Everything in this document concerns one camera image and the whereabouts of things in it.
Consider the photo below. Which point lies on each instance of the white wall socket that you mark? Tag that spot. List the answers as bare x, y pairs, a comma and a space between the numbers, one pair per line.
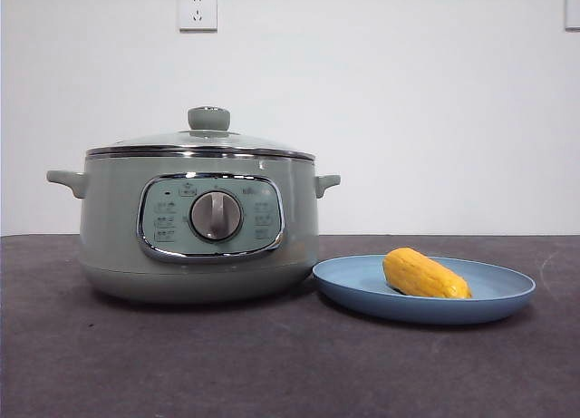
197, 10

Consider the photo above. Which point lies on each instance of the glass lid with green knob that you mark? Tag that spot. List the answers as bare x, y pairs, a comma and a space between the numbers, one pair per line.
208, 118

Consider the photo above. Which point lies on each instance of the white wall switch plate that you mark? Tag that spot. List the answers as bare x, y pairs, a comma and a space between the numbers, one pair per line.
573, 10

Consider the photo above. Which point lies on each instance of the pale green electric steamer pot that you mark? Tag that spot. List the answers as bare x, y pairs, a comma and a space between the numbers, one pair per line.
113, 236

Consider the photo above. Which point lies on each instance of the yellow corn cob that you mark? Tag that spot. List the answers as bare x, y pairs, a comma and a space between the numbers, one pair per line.
426, 275

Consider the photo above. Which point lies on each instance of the blue round plate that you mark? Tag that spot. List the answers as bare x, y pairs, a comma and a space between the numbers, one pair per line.
362, 295

